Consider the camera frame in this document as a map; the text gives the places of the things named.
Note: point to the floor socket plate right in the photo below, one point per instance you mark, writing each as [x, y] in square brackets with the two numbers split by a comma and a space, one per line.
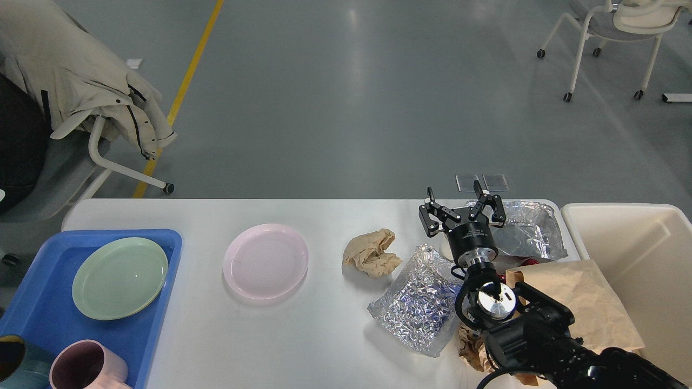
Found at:
[496, 182]

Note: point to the floor socket plate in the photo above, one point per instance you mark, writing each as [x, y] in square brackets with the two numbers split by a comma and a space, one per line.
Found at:
[496, 182]
[466, 183]

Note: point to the pink mug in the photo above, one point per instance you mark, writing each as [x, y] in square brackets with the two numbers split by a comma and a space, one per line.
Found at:
[88, 364]

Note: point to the white table foot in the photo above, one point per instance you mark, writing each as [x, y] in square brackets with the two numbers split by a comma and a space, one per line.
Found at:
[676, 97]

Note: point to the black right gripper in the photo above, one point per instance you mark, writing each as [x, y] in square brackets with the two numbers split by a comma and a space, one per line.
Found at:
[470, 240]

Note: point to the brown paper bag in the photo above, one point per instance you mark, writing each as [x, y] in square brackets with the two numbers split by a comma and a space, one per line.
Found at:
[600, 317]

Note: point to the crumpled brown paper ball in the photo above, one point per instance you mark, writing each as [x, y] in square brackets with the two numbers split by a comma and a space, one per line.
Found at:
[368, 253]

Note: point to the green plate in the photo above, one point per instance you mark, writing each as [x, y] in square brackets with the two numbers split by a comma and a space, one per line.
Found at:
[120, 279]

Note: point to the red crushed can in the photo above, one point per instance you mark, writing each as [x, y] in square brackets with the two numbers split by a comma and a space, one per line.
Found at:
[526, 262]

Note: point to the floor socket plate left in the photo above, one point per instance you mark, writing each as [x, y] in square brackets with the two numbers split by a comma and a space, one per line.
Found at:
[466, 183]

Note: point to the person in dark clothes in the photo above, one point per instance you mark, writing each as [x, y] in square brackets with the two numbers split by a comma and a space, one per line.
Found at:
[24, 144]

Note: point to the flat silver foil bag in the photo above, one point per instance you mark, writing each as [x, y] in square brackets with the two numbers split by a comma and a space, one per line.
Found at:
[531, 231]

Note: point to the crumpled silver foil tray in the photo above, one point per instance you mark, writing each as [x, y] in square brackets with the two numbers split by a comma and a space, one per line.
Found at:
[419, 307]

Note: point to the crumpled brown paper wad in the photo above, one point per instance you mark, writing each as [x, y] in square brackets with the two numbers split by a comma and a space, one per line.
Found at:
[473, 349]

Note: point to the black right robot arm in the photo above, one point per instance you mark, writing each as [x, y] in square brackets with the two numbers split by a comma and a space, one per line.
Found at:
[524, 330]

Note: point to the teal mug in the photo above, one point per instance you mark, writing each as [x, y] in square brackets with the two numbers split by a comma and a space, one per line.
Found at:
[24, 364]

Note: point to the white chair right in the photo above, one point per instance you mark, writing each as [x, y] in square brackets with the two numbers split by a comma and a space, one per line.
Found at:
[618, 21]

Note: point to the white floor plate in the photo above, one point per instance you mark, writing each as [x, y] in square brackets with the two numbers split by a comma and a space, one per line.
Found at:
[134, 63]

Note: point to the pink plate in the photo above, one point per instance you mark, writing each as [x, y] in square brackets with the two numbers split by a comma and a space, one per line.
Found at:
[266, 262]

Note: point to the blue plastic tray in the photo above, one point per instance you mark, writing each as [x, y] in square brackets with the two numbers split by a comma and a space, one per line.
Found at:
[42, 310]

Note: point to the white plastic bin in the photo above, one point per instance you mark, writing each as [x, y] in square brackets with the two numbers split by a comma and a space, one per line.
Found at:
[644, 252]

